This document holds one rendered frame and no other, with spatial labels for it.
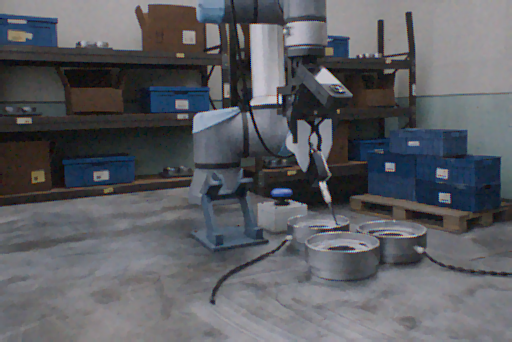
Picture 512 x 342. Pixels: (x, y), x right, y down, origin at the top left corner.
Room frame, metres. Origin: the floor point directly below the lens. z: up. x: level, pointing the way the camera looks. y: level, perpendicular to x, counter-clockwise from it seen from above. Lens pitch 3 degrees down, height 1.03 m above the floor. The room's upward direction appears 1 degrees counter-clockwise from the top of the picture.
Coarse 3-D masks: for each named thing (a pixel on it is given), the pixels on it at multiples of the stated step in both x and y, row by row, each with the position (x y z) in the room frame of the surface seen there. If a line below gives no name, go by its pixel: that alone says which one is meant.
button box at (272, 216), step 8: (288, 200) 1.00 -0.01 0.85; (264, 208) 0.95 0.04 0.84; (272, 208) 0.93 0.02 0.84; (280, 208) 0.93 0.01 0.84; (288, 208) 0.93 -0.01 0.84; (296, 208) 0.94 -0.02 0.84; (304, 208) 0.95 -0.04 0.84; (264, 216) 0.95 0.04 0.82; (272, 216) 0.93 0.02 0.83; (280, 216) 0.92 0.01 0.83; (288, 216) 0.93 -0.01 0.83; (264, 224) 0.96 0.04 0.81; (272, 224) 0.93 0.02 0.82; (280, 224) 0.92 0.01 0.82; (280, 232) 0.92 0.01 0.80
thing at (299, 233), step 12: (300, 216) 0.88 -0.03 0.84; (312, 216) 0.89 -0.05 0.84; (324, 216) 0.88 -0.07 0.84; (336, 216) 0.87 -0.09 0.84; (288, 228) 0.82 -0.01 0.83; (300, 228) 0.80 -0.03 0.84; (312, 228) 0.79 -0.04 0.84; (324, 228) 0.79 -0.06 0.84; (336, 228) 0.79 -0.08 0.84; (348, 228) 0.82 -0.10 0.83; (300, 240) 0.80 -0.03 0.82
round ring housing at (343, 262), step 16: (304, 240) 0.71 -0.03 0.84; (320, 240) 0.75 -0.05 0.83; (336, 240) 0.75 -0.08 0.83; (352, 240) 0.75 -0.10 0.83; (368, 240) 0.73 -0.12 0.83; (304, 256) 0.70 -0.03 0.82; (320, 256) 0.67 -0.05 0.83; (336, 256) 0.66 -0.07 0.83; (352, 256) 0.66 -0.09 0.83; (368, 256) 0.66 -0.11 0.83; (320, 272) 0.67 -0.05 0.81; (336, 272) 0.66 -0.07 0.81; (352, 272) 0.66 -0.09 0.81; (368, 272) 0.67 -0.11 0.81
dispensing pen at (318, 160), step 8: (312, 144) 0.90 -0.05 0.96; (312, 152) 0.89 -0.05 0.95; (312, 160) 0.87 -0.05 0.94; (320, 160) 0.86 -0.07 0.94; (312, 168) 0.87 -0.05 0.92; (320, 168) 0.85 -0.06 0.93; (312, 176) 0.87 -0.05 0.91; (320, 176) 0.85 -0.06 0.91; (312, 184) 0.87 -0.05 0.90; (320, 184) 0.86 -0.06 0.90; (328, 192) 0.85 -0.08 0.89; (328, 200) 0.84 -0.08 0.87; (336, 224) 0.82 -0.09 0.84
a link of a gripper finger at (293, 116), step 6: (294, 102) 0.86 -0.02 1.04; (294, 108) 0.86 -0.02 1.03; (288, 114) 0.86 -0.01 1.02; (294, 114) 0.86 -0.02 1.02; (300, 114) 0.86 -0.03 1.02; (288, 120) 0.86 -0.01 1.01; (294, 120) 0.86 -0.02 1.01; (288, 126) 0.87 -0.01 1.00; (294, 126) 0.86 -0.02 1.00; (294, 132) 0.86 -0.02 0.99; (294, 138) 0.86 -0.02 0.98
